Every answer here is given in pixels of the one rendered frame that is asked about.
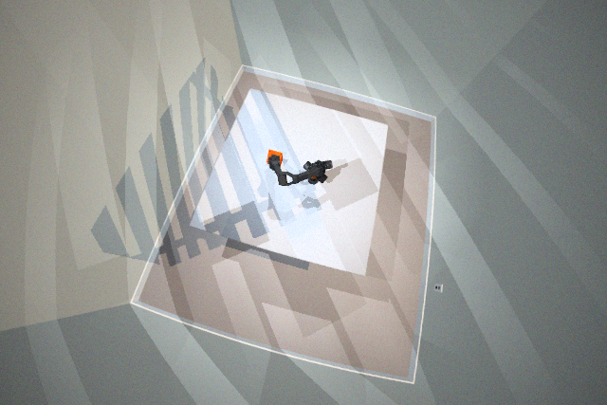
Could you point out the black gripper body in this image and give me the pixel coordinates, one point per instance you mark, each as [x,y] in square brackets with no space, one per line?
[308,167]

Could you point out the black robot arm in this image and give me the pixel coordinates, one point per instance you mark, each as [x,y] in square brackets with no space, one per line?
[317,169]

